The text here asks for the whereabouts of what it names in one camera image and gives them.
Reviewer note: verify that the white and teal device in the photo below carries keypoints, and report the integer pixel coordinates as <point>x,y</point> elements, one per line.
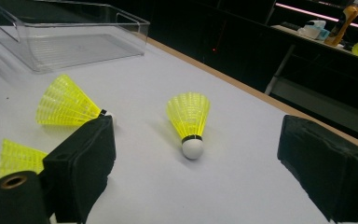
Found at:
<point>313,29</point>

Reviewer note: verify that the white table mat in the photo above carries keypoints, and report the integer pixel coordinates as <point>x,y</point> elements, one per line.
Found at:
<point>230,186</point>

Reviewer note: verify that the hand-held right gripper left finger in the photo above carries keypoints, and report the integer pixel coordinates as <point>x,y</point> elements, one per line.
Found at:
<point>80,161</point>

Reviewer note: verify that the clear plastic tray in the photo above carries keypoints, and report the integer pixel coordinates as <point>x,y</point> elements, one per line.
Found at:
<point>74,46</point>

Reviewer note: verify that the pink light strip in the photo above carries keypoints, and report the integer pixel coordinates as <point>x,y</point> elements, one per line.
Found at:
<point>323,15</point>

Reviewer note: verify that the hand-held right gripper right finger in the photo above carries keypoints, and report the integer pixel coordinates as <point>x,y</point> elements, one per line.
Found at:
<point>329,168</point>

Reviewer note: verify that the metal stand frame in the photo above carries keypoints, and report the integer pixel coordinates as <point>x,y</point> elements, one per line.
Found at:
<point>323,109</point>

